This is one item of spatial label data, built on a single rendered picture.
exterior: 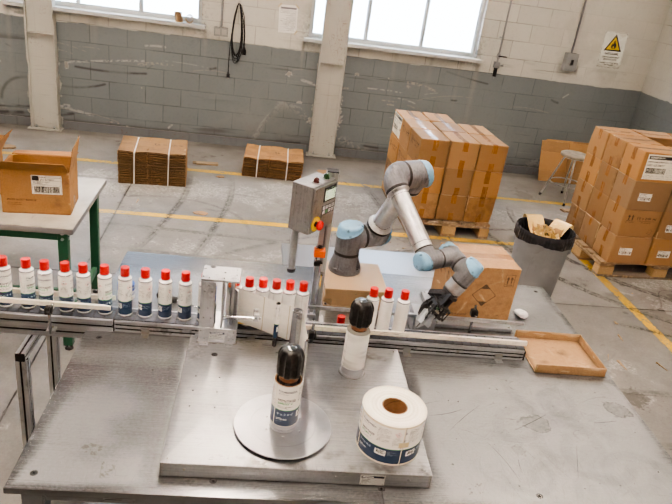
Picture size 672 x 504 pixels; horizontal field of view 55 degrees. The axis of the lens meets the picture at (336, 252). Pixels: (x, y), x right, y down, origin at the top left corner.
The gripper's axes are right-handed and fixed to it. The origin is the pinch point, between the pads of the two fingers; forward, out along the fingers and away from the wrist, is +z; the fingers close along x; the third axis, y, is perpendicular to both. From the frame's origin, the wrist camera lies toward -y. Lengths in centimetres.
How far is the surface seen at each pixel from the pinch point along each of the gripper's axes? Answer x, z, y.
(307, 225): -62, -9, 1
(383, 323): -13.0, 7.0, 2.9
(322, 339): -29.6, 25.8, 5.4
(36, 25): -293, 146, -531
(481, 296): 25.3, -19.5, -20.1
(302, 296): -46.9, 15.5, 3.3
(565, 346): 65, -26, -7
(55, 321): -118, 77, 6
